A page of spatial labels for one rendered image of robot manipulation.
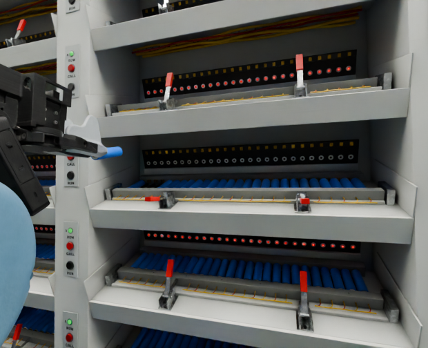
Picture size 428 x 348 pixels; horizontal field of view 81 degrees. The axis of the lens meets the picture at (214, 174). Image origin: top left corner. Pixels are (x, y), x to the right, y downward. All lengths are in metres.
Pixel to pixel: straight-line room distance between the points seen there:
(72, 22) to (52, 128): 0.42
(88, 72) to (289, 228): 0.54
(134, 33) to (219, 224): 0.44
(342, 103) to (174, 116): 0.31
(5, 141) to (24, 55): 0.52
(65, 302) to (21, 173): 0.43
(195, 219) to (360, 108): 0.35
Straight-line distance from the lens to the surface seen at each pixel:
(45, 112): 0.36
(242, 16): 0.56
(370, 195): 0.52
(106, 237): 0.67
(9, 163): 0.34
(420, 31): 0.54
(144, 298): 0.62
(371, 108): 0.49
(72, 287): 0.69
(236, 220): 0.47
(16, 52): 0.86
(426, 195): 0.49
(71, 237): 0.66
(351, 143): 0.63
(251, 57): 0.73
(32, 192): 0.35
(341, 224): 0.47
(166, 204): 0.54
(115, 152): 0.49
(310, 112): 0.47
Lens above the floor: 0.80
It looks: 2 degrees up
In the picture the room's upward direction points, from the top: 1 degrees counter-clockwise
